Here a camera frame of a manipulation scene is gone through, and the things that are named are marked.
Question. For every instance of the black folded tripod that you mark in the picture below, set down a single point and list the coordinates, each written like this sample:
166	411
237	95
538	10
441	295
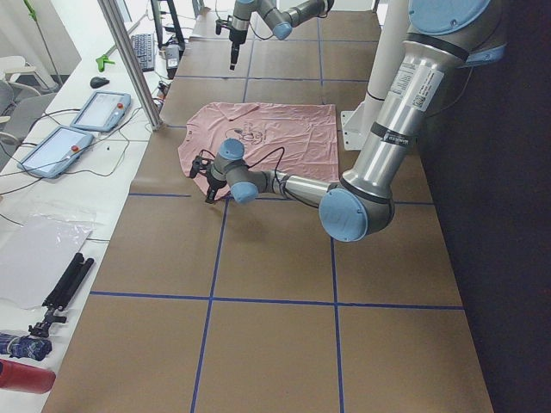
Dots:
60	297

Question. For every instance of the black keyboard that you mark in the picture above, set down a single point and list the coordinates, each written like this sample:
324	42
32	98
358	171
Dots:
143	48

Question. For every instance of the black computer mouse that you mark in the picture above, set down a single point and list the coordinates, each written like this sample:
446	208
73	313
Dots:
98	82

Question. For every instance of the blue folded umbrella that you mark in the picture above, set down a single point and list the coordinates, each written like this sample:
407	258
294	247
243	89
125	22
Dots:
25	347

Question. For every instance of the far blue teach pendant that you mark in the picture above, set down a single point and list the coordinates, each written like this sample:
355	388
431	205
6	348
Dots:
102	112

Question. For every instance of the green handled tool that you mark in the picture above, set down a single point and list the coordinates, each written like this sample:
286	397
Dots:
105	59

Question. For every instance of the aluminium frame post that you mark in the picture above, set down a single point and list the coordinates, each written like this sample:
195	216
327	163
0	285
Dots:
122	41

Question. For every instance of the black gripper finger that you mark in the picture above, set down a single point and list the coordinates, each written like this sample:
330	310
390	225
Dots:
210	197
234	60

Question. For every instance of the blue teach pendant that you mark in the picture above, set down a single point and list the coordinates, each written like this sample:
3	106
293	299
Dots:
102	112
57	152

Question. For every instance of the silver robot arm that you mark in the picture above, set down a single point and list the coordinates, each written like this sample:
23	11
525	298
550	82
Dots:
421	43
281	23

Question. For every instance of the white plastic sheet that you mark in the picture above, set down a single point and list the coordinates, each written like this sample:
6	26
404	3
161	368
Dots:
37	247

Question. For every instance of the pink Snoopy t-shirt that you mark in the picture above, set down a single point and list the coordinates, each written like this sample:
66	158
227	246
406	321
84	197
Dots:
299	140

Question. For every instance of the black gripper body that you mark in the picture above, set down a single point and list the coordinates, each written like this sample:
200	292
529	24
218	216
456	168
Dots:
236	37
213	180

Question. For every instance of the red bottle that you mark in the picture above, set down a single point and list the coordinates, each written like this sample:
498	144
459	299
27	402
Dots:
20	377

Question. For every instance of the near blue teach pendant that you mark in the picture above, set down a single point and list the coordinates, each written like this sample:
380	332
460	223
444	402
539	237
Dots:
57	152

